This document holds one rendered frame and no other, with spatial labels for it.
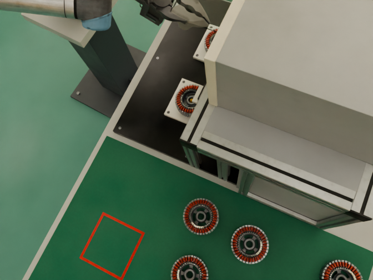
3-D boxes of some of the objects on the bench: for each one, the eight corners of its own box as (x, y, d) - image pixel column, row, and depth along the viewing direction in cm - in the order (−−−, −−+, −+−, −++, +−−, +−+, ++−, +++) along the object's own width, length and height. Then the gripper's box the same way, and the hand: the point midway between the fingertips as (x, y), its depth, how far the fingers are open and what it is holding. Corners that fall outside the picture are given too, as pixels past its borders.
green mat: (14, 304, 107) (14, 304, 107) (106, 135, 121) (106, 135, 121) (306, 483, 86) (307, 483, 86) (376, 253, 100) (376, 253, 100)
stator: (191, 194, 111) (190, 193, 108) (223, 206, 109) (223, 205, 106) (179, 227, 109) (177, 226, 105) (211, 240, 106) (211, 240, 103)
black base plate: (114, 133, 121) (112, 130, 119) (189, -6, 136) (188, -10, 134) (237, 185, 111) (237, 184, 109) (303, 29, 126) (305, 25, 124)
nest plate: (192, 58, 125) (192, 56, 124) (209, 25, 128) (209, 24, 127) (231, 71, 121) (231, 70, 120) (247, 38, 125) (247, 36, 124)
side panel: (237, 193, 110) (242, 171, 80) (241, 184, 111) (247, 159, 80) (322, 230, 104) (363, 221, 74) (326, 220, 105) (367, 209, 74)
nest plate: (164, 115, 119) (164, 114, 118) (182, 79, 123) (182, 78, 121) (203, 130, 116) (203, 129, 114) (220, 93, 119) (220, 92, 118)
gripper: (131, -27, 81) (207, 21, 85) (113, 3, 79) (192, 51, 83) (136, -50, 72) (220, 4, 77) (116, -18, 70) (203, 36, 75)
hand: (205, 20), depth 77 cm, fingers closed
